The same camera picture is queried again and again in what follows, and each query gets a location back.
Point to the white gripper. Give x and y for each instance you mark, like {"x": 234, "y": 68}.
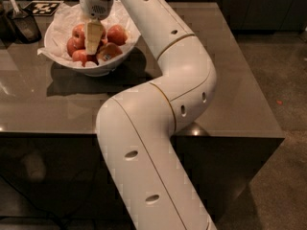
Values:
{"x": 96, "y": 4}

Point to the large top red apple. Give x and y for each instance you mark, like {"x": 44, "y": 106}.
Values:
{"x": 78, "y": 36}

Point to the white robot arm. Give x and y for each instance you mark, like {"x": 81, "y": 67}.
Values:
{"x": 134, "y": 127}

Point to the red apple back middle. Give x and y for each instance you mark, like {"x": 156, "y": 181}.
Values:
{"x": 104, "y": 38}

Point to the red apple back right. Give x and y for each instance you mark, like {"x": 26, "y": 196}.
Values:
{"x": 117, "y": 34}

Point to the red yellow apple with sticker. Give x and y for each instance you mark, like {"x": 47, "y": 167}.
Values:
{"x": 108, "y": 51}

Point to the red apple far left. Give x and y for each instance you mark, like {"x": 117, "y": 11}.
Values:
{"x": 70, "y": 46}

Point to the red apple front left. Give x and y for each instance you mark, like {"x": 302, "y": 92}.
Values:
{"x": 83, "y": 57}

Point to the white ceramic bowl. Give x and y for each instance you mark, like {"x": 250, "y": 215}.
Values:
{"x": 105, "y": 68}

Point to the black white fiducial marker card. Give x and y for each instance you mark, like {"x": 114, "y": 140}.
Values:
{"x": 43, "y": 8}

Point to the dark glass cup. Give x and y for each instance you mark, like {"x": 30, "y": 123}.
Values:
{"x": 24, "y": 25}

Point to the dark cabinet row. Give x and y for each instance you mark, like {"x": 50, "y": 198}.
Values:
{"x": 262, "y": 15}

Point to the white handled utensil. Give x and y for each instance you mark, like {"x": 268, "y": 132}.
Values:
{"x": 17, "y": 11}

